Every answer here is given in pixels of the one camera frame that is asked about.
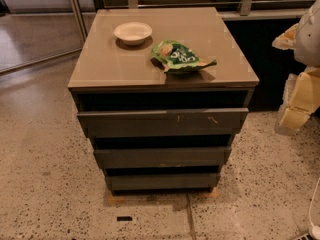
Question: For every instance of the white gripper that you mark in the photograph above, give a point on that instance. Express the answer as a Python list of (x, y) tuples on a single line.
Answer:
[(309, 43)]

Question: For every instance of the grey top drawer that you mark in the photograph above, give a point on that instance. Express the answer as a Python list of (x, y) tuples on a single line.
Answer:
[(155, 123)]

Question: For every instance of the grey drawer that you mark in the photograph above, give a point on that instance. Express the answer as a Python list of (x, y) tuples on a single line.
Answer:
[(162, 157), (167, 181), (155, 123)]

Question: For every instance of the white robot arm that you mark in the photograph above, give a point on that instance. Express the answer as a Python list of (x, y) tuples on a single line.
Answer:
[(307, 39)]

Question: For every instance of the grey middle drawer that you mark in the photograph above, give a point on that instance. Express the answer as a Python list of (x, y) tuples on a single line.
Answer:
[(162, 157)]

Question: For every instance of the grey drawer cabinet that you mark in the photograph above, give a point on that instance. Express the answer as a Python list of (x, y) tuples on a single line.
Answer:
[(113, 76)]

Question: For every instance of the grey bottom drawer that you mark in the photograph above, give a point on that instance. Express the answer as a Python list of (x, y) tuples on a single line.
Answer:
[(167, 181)]

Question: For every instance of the green chip bag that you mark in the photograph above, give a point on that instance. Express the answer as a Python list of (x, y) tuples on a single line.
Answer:
[(176, 58)]

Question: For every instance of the white bowl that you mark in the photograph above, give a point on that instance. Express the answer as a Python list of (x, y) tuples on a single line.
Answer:
[(133, 33)]

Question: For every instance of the metal door frame post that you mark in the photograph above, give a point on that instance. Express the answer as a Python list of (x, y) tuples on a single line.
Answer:
[(79, 19)]

